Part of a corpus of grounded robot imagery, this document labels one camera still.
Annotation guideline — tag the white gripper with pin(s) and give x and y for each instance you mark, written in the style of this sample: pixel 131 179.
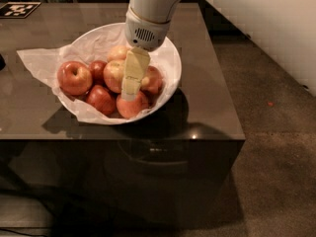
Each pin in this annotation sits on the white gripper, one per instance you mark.
pixel 145 32

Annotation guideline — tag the yellow-red apple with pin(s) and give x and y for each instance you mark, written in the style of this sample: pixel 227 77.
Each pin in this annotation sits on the yellow-red apple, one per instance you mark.
pixel 113 74
pixel 117 52

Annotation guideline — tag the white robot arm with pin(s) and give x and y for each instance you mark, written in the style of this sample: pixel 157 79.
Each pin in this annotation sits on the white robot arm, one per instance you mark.
pixel 283 29

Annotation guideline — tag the right red-yellow apple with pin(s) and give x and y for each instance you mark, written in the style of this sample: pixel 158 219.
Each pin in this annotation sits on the right red-yellow apple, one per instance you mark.
pixel 152 82

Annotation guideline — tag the white bowl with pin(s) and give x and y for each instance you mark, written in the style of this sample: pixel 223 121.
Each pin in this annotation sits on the white bowl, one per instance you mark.
pixel 166 59

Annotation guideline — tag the small dark red apple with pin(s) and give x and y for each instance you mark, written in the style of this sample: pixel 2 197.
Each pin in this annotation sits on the small dark red apple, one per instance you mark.
pixel 97 70

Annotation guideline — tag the front right red apple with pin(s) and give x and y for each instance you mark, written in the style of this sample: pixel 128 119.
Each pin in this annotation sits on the front right red apple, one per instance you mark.
pixel 130 109

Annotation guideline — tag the front left red apple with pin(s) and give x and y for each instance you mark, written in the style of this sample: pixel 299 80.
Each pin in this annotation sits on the front left red apple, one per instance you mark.
pixel 102 100

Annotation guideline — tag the red apple far left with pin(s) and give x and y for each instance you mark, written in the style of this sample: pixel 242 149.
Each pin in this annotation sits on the red apple far left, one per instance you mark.
pixel 74 78

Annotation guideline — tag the white crumpled paper liner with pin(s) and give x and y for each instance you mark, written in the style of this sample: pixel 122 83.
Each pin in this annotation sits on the white crumpled paper liner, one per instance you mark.
pixel 43 64

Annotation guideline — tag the dark object at left edge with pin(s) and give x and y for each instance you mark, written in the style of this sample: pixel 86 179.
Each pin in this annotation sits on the dark object at left edge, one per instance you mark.
pixel 2 63

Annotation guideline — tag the black white fiducial marker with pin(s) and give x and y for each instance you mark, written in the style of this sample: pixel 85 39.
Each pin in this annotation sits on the black white fiducial marker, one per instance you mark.
pixel 17 10

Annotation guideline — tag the small red floor speck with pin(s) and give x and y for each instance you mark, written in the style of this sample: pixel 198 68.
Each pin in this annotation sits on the small red floor speck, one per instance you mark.
pixel 270 104

